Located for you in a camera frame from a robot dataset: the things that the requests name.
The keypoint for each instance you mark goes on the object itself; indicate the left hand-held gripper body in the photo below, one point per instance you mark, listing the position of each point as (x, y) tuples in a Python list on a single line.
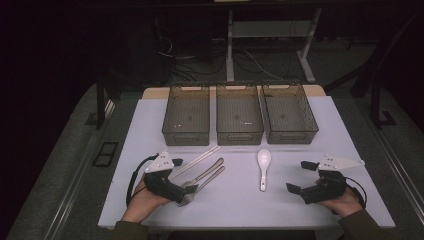
[(161, 187)]

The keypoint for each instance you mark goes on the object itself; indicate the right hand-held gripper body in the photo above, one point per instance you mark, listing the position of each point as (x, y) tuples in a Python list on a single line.
[(330, 190)]

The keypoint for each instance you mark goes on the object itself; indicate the white chopstick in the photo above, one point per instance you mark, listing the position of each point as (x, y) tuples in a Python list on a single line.
[(196, 159), (199, 162)]

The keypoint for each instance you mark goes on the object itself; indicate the white ceramic spoon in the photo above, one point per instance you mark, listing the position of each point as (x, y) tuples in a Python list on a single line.
[(264, 156)]

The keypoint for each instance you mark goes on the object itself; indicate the smoky clear plastic bin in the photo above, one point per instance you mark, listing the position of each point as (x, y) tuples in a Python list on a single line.
[(239, 115), (186, 116), (288, 115)]

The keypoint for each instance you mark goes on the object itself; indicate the person's right hand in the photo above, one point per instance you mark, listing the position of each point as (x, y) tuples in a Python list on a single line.
[(346, 203)]

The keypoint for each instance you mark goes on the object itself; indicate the person's left hand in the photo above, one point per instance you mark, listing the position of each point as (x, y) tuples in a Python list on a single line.
[(143, 205)]

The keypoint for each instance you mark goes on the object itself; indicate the wooden board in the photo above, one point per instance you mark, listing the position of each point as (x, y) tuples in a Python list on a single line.
[(153, 92)]

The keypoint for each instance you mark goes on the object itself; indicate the dark metal stand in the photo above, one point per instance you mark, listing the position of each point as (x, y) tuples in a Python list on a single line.
[(376, 106), (100, 103)]

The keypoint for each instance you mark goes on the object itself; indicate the white metal desk frame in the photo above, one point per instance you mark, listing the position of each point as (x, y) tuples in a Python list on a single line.
[(230, 50)]

